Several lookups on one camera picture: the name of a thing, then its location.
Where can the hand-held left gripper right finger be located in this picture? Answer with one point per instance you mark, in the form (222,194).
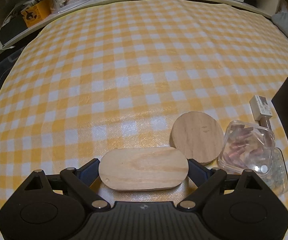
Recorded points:
(196,171)

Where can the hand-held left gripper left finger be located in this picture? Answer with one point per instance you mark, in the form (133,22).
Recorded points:
(89,171)

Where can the plain round wooden disc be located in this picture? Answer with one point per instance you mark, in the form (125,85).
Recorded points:
(196,135)

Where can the oval wooden board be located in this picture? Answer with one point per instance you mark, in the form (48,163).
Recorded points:
(144,167)

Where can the nail polish bottle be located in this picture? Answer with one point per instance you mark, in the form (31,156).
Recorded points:
(258,105)

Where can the clear box of pink nails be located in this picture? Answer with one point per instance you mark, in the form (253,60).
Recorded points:
(243,145)

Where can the clear box of green nails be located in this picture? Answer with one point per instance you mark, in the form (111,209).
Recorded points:
(280,175)

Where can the yellow checked blanket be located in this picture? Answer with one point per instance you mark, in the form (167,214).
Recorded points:
(109,67)

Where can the dark green box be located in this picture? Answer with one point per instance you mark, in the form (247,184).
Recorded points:
(11,31)

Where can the yellow box with black figure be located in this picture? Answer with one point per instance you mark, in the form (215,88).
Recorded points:
(38,11)

